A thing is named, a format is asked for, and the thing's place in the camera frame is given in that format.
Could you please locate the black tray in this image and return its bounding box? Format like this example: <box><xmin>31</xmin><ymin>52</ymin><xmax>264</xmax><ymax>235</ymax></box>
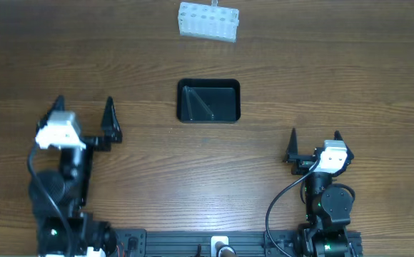
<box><xmin>176</xmin><ymin>78</ymin><xmax>242</xmax><ymax>125</ymax></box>

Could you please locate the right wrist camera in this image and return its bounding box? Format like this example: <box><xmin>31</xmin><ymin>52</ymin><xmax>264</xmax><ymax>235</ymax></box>
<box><xmin>313</xmin><ymin>139</ymin><xmax>350</xmax><ymax>176</ymax></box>

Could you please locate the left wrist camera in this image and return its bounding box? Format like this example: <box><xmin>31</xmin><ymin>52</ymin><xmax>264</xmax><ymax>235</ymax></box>
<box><xmin>34</xmin><ymin>110</ymin><xmax>88</xmax><ymax>151</ymax></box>

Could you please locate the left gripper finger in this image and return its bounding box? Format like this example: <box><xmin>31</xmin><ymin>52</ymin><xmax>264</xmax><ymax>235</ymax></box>
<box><xmin>36</xmin><ymin>94</ymin><xmax>66</xmax><ymax>129</ymax></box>
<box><xmin>100</xmin><ymin>96</ymin><xmax>123</xmax><ymax>144</ymax></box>

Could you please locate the white test tube rack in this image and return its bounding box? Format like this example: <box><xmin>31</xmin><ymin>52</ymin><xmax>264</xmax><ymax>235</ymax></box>
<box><xmin>177</xmin><ymin>1</ymin><xmax>241</xmax><ymax>44</ymax></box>

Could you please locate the mounting rail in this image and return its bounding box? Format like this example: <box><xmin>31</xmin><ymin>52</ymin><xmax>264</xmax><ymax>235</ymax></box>
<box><xmin>107</xmin><ymin>228</ymin><xmax>363</xmax><ymax>257</ymax></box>

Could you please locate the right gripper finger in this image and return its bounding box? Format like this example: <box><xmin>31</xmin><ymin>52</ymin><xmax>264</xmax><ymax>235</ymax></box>
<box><xmin>333</xmin><ymin>130</ymin><xmax>355</xmax><ymax>162</ymax></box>
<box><xmin>286</xmin><ymin>127</ymin><xmax>301</xmax><ymax>156</ymax></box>

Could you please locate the black cable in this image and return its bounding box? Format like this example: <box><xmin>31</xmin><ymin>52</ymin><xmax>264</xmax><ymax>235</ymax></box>
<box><xmin>26</xmin><ymin>142</ymin><xmax>76</xmax><ymax>257</ymax></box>
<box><xmin>264</xmin><ymin>159</ymin><xmax>322</xmax><ymax>257</ymax></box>

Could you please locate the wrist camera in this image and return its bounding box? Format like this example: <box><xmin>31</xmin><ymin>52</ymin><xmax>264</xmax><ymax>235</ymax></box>
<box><xmin>313</xmin><ymin>139</ymin><xmax>350</xmax><ymax>176</ymax></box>
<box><xmin>34</xmin><ymin>110</ymin><xmax>88</xmax><ymax>151</ymax></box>

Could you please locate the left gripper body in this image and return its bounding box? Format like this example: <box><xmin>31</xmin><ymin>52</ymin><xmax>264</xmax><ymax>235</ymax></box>
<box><xmin>81</xmin><ymin>134</ymin><xmax>123</xmax><ymax>153</ymax></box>

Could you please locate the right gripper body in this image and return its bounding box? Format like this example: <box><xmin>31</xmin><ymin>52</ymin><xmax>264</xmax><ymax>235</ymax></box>
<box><xmin>283</xmin><ymin>153</ymin><xmax>318</xmax><ymax>176</ymax></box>

